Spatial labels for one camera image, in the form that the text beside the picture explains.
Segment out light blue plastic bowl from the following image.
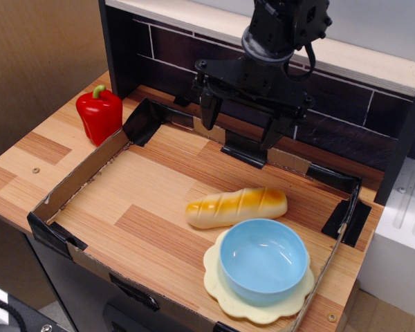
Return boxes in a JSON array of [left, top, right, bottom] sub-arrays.
[[219, 219, 309, 305]]

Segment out cream scalloped plastic plate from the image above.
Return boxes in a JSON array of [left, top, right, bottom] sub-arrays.
[[203, 231, 315, 325]]

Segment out red toy bell pepper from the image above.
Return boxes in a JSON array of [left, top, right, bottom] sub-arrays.
[[75, 84, 123, 147]]

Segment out toy bread loaf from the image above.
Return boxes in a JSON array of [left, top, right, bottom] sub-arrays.
[[185, 187, 288, 229]]

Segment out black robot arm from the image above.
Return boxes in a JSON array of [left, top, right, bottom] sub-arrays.
[[193, 1, 333, 149]]

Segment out cardboard tray border with tape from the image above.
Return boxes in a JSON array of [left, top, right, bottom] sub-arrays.
[[28, 100, 378, 331]]

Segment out black cable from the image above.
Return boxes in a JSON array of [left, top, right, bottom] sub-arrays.
[[283, 41, 316, 82]]

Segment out dark tile backsplash panel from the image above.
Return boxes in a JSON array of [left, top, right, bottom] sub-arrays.
[[104, 6, 412, 170]]

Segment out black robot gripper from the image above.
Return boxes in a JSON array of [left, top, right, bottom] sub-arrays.
[[193, 55, 315, 150]]

